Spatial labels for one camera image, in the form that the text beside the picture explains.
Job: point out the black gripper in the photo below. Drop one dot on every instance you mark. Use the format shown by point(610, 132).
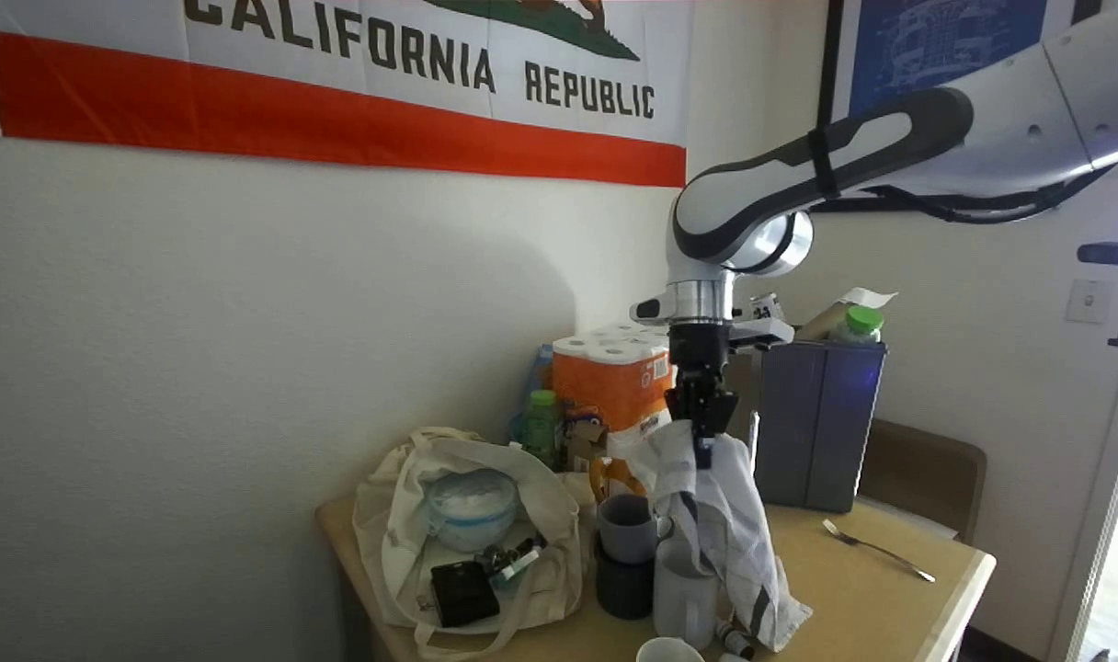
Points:
point(702, 372)

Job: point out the white terry towel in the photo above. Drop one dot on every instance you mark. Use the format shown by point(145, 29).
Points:
point(706, 552)

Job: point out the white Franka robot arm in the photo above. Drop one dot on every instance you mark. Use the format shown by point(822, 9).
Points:
point(830, 159)

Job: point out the orange mug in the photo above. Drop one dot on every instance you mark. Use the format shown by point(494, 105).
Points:
point(617, 481)

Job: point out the dark speckled mug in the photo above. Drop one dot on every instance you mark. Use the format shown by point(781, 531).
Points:
point(620, 589)

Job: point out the white mug with blue print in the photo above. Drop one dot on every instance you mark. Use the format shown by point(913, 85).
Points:
point(669, 649)

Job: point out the orange toilet paper pack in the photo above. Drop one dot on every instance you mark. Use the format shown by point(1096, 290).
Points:
point(607, 379)

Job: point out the translucent plastic piece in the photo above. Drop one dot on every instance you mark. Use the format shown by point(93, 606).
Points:
point(624, 526)

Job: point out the open cardboard box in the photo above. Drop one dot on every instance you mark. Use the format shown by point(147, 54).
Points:
point(816, 325)

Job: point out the green bottle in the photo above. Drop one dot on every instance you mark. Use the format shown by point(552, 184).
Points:
point(543, 427)

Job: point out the blue bottle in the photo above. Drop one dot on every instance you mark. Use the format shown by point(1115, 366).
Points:
point(529, 372)

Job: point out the clear jar with green lid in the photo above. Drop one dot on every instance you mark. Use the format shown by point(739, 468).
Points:
point(862, 325)

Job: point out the metal spoon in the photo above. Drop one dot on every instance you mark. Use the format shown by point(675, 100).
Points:
point(875, 552)

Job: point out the black and silver clip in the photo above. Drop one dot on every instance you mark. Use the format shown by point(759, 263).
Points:
point(511, 557)

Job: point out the wooden chair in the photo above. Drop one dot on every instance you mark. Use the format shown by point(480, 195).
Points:
point(929, 481)

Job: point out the white bowl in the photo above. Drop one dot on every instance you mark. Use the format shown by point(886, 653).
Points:
point(473, 508)

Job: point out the black wallet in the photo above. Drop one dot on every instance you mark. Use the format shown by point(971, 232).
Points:
point(465, 595)

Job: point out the beige canvas tote bag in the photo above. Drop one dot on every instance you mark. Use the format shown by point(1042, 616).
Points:
point(400, 526)

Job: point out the framed blue poster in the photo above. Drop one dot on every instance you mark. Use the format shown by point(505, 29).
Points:
point(938, 41)

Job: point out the California Republic flag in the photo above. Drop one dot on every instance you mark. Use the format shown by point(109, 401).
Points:
point(339, 96)

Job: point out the white light switch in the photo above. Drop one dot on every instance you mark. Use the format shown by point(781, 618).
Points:
point(1088, 303)

